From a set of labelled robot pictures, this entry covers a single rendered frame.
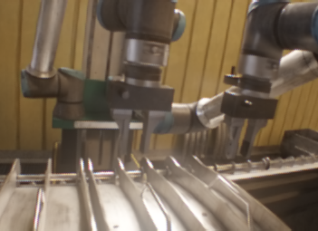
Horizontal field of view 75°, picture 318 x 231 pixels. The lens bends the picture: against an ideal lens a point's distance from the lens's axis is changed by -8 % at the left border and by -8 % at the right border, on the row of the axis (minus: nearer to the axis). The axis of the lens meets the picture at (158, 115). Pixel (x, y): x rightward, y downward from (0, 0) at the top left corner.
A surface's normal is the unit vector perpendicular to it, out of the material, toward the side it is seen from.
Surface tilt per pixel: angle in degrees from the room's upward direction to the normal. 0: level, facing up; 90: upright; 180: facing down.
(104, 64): 90
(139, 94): 90
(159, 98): 90
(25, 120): 90
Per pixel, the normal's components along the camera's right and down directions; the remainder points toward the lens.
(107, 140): 0.37, 0.28
